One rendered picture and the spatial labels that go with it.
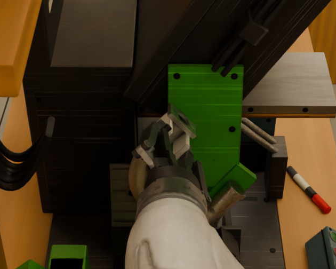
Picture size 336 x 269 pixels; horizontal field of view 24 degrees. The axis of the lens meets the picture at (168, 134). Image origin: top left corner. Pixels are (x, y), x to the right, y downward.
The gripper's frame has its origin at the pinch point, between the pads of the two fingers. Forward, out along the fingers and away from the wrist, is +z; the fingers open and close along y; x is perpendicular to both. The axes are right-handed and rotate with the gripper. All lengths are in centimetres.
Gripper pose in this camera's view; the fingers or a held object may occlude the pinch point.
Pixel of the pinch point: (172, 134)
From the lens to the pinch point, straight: 117.4
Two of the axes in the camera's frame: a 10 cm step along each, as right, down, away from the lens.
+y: -7.1, -6.4, -3.0
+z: 0.1, -4.3, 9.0
